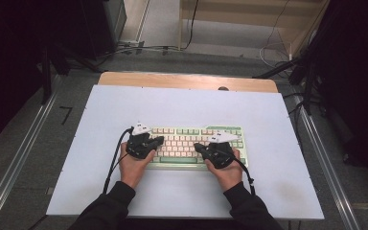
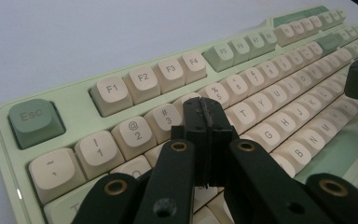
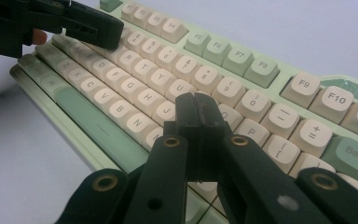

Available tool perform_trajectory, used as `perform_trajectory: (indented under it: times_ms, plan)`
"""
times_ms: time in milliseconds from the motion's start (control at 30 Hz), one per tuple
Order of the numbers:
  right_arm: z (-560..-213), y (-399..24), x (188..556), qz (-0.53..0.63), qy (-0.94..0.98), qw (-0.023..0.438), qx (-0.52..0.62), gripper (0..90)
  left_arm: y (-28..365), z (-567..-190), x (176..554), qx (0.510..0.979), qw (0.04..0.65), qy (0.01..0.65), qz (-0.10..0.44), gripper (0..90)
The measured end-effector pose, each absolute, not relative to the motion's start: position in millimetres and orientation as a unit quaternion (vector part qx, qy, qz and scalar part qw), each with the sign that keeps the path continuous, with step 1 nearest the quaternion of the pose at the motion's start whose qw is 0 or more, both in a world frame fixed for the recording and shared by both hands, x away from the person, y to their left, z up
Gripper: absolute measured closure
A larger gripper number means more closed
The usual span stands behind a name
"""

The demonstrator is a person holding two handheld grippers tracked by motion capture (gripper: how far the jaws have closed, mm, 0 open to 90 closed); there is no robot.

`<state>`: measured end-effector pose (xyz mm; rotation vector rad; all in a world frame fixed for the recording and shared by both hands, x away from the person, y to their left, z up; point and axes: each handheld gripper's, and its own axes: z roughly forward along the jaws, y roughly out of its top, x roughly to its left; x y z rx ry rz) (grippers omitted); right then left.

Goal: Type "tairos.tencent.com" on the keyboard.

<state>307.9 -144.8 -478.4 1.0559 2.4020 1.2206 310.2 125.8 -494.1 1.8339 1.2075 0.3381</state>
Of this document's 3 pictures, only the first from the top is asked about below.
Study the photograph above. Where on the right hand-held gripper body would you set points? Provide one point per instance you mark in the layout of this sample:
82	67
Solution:
220	153

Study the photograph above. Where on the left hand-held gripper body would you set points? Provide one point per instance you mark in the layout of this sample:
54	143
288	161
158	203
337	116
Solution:
137	147

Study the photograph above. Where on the green and cream keyboard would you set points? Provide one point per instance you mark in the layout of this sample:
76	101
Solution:
185	143

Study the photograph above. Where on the person's left hand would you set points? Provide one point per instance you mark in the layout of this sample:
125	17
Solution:
132	171

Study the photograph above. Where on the person's right hand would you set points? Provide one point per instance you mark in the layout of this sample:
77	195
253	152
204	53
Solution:
228	177

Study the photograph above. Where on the white table board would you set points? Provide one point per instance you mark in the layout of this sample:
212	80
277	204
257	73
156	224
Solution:
185	108

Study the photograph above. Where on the wooden table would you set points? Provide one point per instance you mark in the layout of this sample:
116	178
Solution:
185	80

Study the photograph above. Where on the black tripod stand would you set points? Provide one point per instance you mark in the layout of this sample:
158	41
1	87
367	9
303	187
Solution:
306	80

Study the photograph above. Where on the black metal stand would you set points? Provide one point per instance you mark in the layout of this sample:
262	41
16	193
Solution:
46	76

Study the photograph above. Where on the black cabinet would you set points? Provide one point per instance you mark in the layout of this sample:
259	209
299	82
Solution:
103	25

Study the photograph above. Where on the wooden shelf unit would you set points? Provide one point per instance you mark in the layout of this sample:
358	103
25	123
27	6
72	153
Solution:
236	19

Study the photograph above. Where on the dark curtain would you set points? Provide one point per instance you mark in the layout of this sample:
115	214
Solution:
357	80
3	64

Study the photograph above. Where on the aluminium floor rail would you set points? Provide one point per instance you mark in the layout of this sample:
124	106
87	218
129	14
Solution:
12	174
332	179

